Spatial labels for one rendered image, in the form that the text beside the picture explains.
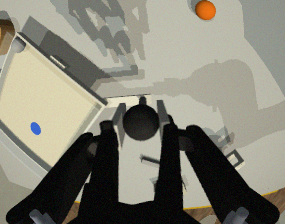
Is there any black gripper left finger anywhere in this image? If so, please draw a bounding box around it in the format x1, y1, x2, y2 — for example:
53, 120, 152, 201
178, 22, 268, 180
6, 103, 127, 224

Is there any orange ball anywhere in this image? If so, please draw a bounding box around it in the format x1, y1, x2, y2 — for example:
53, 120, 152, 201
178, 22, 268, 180
195, 0, 216, 20

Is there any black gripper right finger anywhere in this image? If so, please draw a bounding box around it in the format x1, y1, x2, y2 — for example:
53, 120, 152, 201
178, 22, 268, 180
150, 100, 280, 224

